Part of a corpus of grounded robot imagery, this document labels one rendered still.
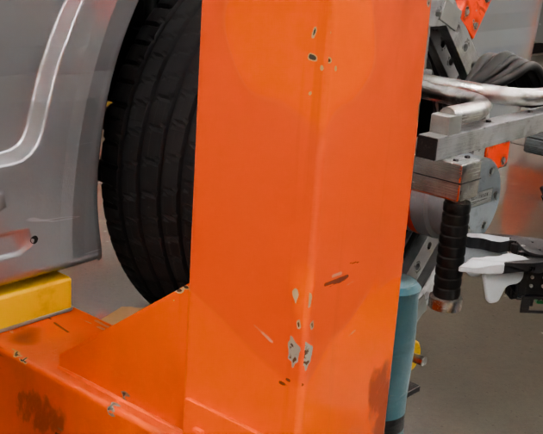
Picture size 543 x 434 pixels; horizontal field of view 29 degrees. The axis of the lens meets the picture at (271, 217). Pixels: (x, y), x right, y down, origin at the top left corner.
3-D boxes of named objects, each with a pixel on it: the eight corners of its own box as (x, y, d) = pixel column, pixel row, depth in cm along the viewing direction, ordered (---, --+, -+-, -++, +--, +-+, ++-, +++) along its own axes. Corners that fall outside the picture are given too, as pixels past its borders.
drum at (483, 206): (383, 205, 170) (391, 120, 166) (498, 238, 157) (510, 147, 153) (331, 220, 160) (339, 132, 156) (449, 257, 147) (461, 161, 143)
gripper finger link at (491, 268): (469, 312, 129) (525, 302, 133) (475, 267, 127) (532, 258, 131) (453, 302, 131) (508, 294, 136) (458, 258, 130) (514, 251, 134)
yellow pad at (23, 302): (15, 282, 154) (15, 251, 152) (75, 310, 145) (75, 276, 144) (-67, 305, 144) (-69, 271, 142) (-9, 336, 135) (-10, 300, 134)
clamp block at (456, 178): (419, 181, 139) (423, 143, 137) (478, 196, 133) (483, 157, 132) (398, 187, 135) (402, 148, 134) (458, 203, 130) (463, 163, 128)
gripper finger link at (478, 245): (435, 274, 141) (503, 286, 138) (440, 232, 139) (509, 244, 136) (440, 267, 144) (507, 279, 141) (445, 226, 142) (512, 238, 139)
